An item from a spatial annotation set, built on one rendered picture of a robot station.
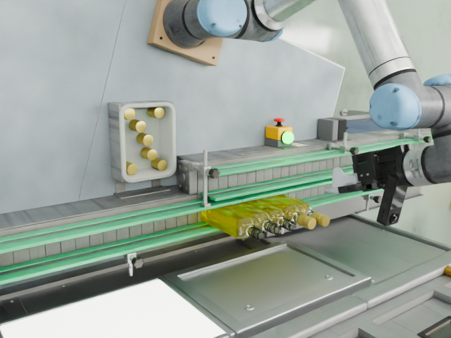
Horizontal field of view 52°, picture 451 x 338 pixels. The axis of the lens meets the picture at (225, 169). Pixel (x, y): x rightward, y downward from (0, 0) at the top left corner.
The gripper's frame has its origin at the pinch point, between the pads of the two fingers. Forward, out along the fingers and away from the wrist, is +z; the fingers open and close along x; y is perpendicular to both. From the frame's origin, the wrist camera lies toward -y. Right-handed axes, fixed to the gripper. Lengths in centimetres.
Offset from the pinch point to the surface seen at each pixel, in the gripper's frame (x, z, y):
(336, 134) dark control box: -58, 47, 20
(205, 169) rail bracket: 12.7, 35.4, 12.2
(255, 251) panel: -3.9, 41.4, -14.9
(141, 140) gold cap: 24, 48, 24
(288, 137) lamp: -30, 45, 20
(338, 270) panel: -15.9, 20.2, -23.1
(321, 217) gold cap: -16.2, 22.8, -7.6
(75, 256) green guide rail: 49, 47, -4
